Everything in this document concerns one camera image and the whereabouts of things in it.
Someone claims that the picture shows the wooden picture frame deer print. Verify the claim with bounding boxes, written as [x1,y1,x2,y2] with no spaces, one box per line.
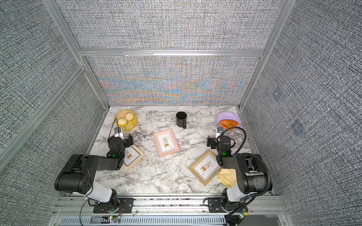
[188,149,221,186]

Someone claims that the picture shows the yellow microfibre cloth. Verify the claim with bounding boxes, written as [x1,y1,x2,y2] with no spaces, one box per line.
[218,169,237,188]

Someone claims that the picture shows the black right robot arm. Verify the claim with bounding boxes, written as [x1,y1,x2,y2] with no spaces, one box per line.
[207,136,273,212]

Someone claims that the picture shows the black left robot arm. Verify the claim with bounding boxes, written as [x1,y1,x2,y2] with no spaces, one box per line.
[54,134,133,213]

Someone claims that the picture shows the orange food in bowl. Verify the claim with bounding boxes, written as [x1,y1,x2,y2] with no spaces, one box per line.
[219,119,239,130]

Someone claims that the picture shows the left steamed bun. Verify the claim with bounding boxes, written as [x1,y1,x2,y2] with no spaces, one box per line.
[117,117,128,126]

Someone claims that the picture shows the steamed bun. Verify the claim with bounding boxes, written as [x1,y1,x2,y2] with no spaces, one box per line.
[124,112,135,121]
[117,117,128,126]

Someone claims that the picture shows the purple bowl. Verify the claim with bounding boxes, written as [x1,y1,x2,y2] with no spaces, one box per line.
[216,112,243,128]

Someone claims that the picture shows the yellow bamboo steamer basket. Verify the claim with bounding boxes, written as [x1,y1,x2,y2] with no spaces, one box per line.
[114,110,138,131]

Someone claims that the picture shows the right steamed bun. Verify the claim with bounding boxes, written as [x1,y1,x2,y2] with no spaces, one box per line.
[124,112,135,121]

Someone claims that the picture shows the black mug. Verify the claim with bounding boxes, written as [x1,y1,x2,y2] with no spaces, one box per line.
[176,112,187,129]

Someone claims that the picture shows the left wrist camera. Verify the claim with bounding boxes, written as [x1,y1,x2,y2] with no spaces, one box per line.
[114,127,124,139]

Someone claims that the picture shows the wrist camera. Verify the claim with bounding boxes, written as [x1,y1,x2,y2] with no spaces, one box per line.
[114,127,124,139]
[216,127,224,138]

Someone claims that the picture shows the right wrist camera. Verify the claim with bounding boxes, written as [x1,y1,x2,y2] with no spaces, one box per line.
[216,127,224,138]

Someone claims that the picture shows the light wood picture frame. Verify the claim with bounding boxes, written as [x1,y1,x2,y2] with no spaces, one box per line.
[123,145,145,171]

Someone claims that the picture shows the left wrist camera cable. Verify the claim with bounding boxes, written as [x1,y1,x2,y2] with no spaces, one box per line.
[107,117,119,139]

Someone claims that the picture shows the pink picture frame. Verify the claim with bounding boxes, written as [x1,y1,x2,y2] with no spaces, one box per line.
[153,129,180,157]

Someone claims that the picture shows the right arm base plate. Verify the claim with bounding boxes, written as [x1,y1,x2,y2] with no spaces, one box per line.
[204,197,245,213]

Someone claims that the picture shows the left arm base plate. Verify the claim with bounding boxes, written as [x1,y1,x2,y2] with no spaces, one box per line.
[93,198,134,214]

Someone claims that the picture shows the black corrugated cable conduit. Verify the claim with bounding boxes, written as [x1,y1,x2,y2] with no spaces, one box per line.
[220,126,272,198]

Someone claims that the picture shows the aluminium front rail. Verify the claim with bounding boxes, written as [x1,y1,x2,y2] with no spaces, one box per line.
[48,194,293,226]

